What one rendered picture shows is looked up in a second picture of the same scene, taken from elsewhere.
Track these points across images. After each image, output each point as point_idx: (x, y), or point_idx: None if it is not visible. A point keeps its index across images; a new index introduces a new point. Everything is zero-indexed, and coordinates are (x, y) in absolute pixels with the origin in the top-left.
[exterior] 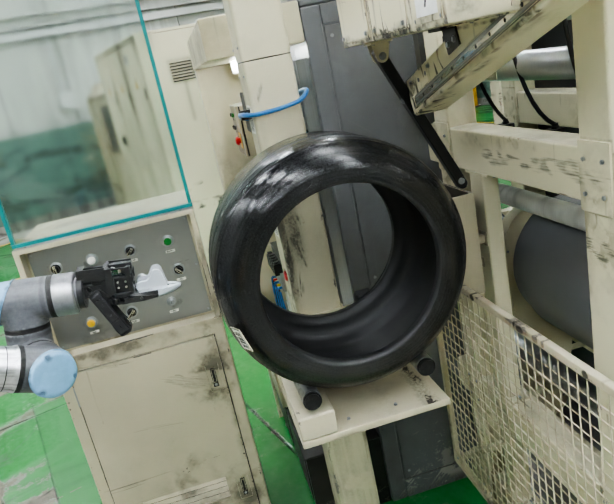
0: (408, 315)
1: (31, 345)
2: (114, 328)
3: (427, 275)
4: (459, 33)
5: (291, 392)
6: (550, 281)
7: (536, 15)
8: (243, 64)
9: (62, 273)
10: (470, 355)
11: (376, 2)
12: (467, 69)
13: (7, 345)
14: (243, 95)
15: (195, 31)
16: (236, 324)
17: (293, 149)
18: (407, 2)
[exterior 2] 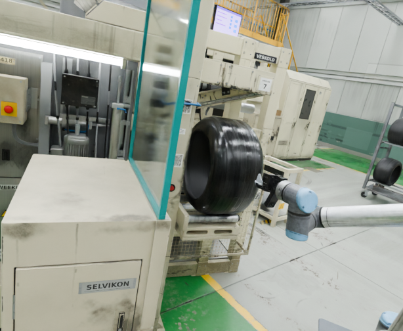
0: (198, 187)
1: (316, 207)
2: (274, 204)
3: (194, 171)
4: (230, 90)
5: (219, 226)
6: None
7: (262, 96)
8: (200, 80)
9: (287, 181)
10: (182, 201)
11: (233, 76)
12: (230, 102)
13: (309, 220)
14: (89, 79)
15: (112, 30)
16: (257, 190)
17: (246, 123)
18: (253, 83)
